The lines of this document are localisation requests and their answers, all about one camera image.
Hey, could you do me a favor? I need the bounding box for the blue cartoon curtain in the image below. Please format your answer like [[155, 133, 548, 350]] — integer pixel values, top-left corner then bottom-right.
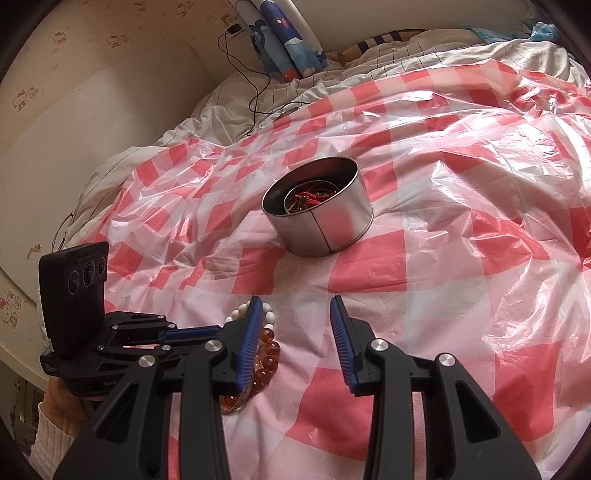
[[233, 0, 329, 85]]

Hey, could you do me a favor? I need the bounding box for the round metal tin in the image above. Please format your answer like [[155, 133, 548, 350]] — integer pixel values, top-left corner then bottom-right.
[[261, 156, 375, 256]]

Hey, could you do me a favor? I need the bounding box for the person's left hand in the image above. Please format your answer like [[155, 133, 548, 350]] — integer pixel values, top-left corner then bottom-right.
[[42, 381, 92, 437]]

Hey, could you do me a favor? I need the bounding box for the thin black cable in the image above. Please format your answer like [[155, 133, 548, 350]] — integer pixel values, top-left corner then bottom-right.
[[52, 211, 78, 251]]

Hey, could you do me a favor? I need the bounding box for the light blue cloth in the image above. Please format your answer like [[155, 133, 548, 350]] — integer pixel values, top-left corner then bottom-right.
[[470, 25, 514, 43]]

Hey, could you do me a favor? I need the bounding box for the blue plastic bag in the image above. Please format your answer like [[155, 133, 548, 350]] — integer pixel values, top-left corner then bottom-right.
[[530, 21, 567, 41]]

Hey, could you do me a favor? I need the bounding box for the white bead bracelet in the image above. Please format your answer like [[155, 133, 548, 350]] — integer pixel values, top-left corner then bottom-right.
[[225, 298, 278, 327]]

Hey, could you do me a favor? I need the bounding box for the striped pillow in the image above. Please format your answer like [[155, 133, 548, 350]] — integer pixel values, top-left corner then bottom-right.
[[336, 28, 417, 64]]

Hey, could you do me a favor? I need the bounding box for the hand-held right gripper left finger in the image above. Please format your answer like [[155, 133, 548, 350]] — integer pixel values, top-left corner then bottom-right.
[[53, 296, 264, 480]]

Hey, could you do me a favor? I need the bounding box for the red checkered plastic sheet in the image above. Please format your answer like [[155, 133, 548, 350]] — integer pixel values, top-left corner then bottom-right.
[[60, 60, 591, 480]]

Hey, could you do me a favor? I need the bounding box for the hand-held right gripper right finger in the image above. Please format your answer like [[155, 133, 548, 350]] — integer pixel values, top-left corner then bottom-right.
[[329, 295, 541, 480]]

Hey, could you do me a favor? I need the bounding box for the amber bead bracelet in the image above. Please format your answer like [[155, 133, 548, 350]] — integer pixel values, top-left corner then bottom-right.
[[219, 322, 282, 414]]

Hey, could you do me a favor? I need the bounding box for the black charger cable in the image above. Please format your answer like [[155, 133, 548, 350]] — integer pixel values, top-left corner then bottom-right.
[[219, 32, 302, 137]]

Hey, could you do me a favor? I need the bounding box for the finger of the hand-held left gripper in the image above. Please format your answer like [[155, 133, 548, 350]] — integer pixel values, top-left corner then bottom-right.
[[95, 340, 185, 368], [104, 312, 223, 345]]

